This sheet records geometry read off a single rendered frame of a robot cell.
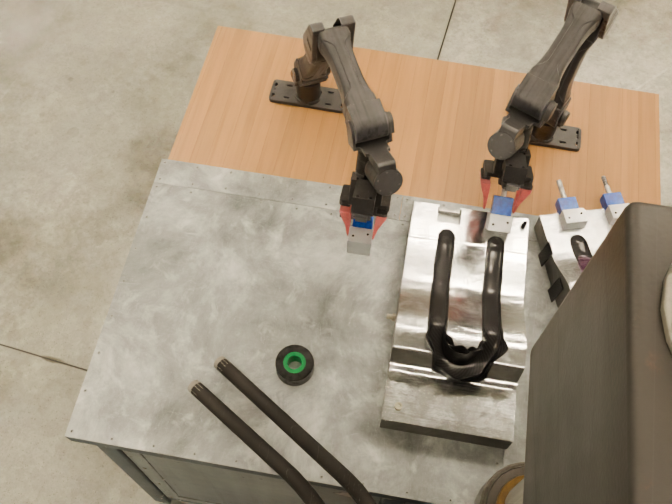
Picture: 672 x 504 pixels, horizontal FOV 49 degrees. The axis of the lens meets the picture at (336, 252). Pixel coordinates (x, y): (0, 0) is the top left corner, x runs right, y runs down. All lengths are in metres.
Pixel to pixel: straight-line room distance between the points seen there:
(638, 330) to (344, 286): 1.35
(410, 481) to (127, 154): 1.84
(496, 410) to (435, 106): 0.83
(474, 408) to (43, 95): 2.26
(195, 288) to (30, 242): 1.24
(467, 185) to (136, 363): 0.87
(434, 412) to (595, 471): 1.16
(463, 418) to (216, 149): 0.89
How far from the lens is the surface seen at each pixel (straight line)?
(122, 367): 1.66
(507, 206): 1.67
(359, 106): 1.44
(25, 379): 2.62
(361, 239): 1.55
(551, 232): 1.76
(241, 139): 1.91
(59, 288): 2.72
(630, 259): 0.37
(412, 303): 1.55
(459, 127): 1.95
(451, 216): 1.72
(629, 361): 0.35
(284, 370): 1.57
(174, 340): 1.66
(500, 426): 1.54
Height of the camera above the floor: 2.31
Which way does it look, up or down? 61 degrees down
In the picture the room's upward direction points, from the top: 2 degrees clockwise
